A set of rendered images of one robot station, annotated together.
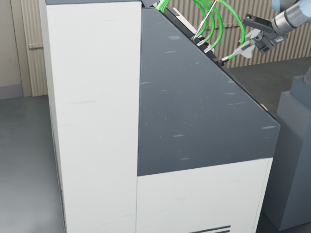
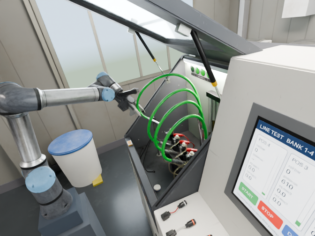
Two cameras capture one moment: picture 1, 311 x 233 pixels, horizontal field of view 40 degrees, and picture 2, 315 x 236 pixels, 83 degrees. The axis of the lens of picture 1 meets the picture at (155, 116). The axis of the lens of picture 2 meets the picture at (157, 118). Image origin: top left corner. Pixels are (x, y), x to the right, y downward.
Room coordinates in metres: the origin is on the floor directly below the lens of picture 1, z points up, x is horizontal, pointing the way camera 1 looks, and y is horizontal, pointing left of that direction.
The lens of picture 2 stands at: (2.59, -0.21, 1.68)
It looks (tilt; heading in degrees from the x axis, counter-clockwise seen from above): 29 degrees down; 180
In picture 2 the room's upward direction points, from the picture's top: 9 degrees counter-clockwise
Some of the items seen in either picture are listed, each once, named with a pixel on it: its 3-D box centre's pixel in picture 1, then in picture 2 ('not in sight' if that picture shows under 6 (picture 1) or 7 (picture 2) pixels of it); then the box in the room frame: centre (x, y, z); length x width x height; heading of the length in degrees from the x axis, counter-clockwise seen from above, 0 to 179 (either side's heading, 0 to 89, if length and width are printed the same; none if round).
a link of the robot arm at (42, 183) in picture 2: not in sight; (43, 183); (1.94, -0.82, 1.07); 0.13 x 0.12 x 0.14; 42
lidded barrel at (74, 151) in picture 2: not in sight; (78, 158); (0.79, -1.29, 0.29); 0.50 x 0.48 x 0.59; 113
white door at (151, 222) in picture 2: not in sight; (148, 214); (1.77, -0.39, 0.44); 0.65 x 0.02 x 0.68; 17
